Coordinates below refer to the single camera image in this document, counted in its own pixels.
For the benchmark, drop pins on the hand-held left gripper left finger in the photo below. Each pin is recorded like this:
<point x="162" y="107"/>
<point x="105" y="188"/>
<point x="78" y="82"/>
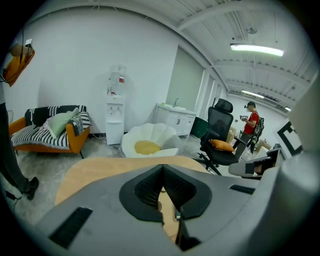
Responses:
<point x="146" y="195"/>

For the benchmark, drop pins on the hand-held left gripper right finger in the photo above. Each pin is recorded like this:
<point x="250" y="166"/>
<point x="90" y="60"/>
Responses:
<point x="185" y="195"/>

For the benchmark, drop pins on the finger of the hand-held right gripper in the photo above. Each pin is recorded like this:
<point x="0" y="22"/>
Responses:
<point x="240" y="168"/>

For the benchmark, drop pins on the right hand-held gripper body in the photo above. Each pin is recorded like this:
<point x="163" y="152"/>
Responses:
<point x="290" y="140"/>

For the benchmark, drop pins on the wooden table top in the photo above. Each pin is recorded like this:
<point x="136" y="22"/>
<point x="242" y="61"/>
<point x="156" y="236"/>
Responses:
<point x="100" y="170"/>

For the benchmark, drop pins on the cardboard box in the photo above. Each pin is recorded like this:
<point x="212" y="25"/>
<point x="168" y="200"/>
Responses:
<point x="263" y="146"/>

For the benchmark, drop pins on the orange cushion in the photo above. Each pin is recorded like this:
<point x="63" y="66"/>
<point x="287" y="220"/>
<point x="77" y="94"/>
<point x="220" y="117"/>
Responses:
<point x="222" y="145"/>

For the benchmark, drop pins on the black mesh office chair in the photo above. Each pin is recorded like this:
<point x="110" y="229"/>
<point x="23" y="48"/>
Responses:
<point x="220" y="135"/>

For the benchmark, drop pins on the yellow round seat cushion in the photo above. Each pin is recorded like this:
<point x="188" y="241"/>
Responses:
<point x="147" y="147"/>

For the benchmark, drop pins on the white flower shaped chair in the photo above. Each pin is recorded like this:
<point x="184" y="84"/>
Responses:
<point x="150" y="140"/>

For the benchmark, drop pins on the dark green bin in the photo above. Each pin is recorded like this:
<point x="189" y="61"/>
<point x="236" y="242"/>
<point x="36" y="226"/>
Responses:
<point x="199" y="127"/>

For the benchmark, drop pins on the long ceiling lamp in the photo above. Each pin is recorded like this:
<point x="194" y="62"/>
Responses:
<point x="252" y="94"/>
<point x="257" y="49"/>

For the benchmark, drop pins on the white sink cabinet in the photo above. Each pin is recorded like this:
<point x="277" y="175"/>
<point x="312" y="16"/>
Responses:
<point x="175" y="118"/>

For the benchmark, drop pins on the white water dispenser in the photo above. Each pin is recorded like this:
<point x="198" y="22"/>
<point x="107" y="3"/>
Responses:
<point x="114" y="120"/>

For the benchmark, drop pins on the orange sofa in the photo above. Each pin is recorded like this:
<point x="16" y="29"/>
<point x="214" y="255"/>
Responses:
<point x="75" y="140"/>

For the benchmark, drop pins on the chrome faucet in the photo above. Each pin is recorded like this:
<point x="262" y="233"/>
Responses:
<point x="176" y="102"/>

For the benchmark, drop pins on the grey window blind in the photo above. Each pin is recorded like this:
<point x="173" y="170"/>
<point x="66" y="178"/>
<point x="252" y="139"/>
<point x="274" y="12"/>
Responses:
<point x="185" y="77"/>

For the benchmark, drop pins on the light green pillow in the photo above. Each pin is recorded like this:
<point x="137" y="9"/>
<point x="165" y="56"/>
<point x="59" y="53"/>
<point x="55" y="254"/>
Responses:
<point x="60" y="122"/>

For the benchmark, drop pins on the clear water bottle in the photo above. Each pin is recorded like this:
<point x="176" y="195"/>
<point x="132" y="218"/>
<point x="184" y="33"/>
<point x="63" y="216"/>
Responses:
<point x="117" y="78"/>

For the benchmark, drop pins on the pink cloth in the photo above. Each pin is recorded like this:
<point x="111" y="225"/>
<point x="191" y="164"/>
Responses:
<point x="45" y="124"/>

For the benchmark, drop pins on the black white striped blanket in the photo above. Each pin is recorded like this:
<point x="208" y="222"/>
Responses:
<point x="37" y="136"/>

